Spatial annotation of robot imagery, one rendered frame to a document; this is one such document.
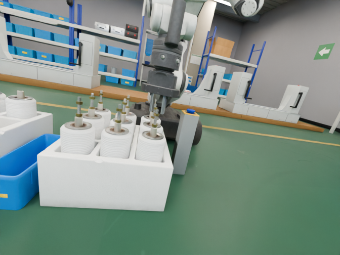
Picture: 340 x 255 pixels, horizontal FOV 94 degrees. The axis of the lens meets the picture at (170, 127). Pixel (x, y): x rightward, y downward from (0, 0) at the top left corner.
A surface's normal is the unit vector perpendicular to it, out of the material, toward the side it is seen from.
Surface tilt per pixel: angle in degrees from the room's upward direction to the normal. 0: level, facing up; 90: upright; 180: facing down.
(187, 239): 0
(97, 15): 90
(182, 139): 90
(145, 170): 90
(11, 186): 92
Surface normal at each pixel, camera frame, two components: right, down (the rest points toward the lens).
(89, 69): 0.17, 0.33
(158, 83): -0.18, 0.26
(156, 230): 0.19, -0.94
